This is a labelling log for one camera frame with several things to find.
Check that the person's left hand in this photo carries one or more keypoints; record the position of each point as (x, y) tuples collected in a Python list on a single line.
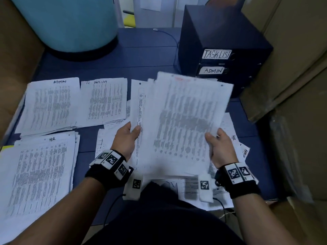
[(125, 141)]

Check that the neat stack of printed papers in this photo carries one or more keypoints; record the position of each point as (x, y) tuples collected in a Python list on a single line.
[(36, 181), (105, 99), (51, 104)]

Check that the person's right hand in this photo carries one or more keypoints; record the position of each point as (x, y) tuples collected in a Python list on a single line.
[(222, 149)]

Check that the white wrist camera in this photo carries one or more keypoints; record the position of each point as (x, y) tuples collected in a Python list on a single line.
[(204, 186), (134, 183)]

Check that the person's left forearm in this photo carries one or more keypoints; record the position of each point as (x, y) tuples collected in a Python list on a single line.
[(61, 214)]

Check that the person's dark trousers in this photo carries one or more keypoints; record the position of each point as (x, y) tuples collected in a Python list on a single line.
[(163, 224)]

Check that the white partition panel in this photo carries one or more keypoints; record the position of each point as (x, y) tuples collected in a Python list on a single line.
[(158, 10)]

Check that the person's right forearm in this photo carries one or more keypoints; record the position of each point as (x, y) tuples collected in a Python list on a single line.
[(260, 222)]

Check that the pile of printed papers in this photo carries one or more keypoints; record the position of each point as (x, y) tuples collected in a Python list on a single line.
[(105, 140)]

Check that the yellow plastic item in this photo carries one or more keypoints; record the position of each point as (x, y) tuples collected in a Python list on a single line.
[(128, 18)]

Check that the teal cylindrical barrel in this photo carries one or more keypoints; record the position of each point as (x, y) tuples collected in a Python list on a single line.
[(66, 20)]

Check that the black marker wristband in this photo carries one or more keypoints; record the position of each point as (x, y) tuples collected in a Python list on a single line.
[(108, 168), (237, 178)]

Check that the bundle of printed papers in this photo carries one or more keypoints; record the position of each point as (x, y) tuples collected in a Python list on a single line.
[(184, 120)]

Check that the brown cardboard box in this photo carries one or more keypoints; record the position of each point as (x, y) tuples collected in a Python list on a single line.
[(296, 48)]

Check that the yellow folder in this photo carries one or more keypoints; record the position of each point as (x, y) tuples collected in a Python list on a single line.
[(6, 148)]

